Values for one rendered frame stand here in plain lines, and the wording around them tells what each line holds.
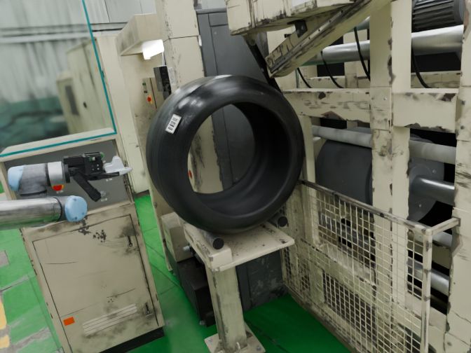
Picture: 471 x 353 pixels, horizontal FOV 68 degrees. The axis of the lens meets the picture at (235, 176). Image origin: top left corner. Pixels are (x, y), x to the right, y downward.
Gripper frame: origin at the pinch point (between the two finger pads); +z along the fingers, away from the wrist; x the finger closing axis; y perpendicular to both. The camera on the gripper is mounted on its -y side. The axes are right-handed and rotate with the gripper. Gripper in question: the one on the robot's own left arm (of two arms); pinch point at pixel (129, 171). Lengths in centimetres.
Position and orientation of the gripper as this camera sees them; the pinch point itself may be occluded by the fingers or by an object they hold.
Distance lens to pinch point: 126.5
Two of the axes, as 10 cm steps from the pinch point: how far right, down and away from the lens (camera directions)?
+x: -4.1, -2.3, 8.8
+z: 9.1, -1.4, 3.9
